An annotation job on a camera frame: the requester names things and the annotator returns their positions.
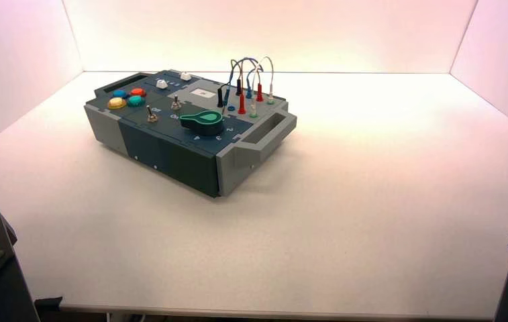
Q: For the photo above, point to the teal push button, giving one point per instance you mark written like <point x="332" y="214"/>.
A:
<point x="136" y="101"/>

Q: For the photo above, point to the red push button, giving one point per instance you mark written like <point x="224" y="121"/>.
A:
<point x="138" y="92"/>

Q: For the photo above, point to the yellow push button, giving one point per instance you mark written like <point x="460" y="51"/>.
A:
<point x="116" y="103"/>

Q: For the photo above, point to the blue push button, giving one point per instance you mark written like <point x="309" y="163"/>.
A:
<point x="120" y="93"/>

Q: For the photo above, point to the green rotary knob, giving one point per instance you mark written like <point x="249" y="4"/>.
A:
<point x="204" y="122"/>

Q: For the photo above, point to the white label sticker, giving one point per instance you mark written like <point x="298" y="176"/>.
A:
<point x="203" y="93"/>

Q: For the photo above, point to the grey and teal control box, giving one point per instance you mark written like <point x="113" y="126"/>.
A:
<point x="169" y="146"/>

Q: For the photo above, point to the white slider knob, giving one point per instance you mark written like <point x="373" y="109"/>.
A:
<point x="161" y="84"/>
<point x="185" y="76"/>

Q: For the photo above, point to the metal toggle switch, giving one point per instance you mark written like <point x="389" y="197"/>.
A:
<point x="151" y="116"/>
<point x="176" y="104"/>

